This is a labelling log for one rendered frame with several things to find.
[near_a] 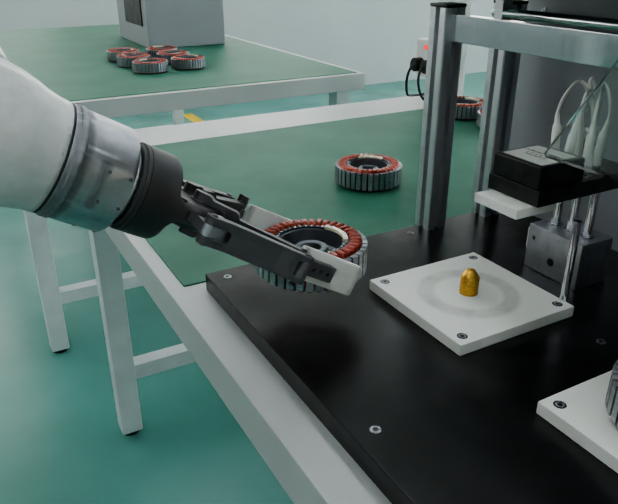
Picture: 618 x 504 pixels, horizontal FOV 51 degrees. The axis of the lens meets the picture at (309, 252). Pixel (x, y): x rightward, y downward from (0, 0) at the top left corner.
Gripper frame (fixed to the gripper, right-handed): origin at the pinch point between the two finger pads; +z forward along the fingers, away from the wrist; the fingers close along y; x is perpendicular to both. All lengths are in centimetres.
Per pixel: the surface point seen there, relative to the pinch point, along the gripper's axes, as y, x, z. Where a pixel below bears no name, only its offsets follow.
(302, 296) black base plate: -2.8, -5.4, 4.0
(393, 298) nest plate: 3.8, -0.8, 9.7
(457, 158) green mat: -39, 20, 51
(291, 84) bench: -126, 23, 60
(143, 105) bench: -126, -1, 22
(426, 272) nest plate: 0.9, 2.6, 15.3
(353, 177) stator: -32.9, 8.0, 25.9
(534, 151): 5.6, 19.2, 16.2
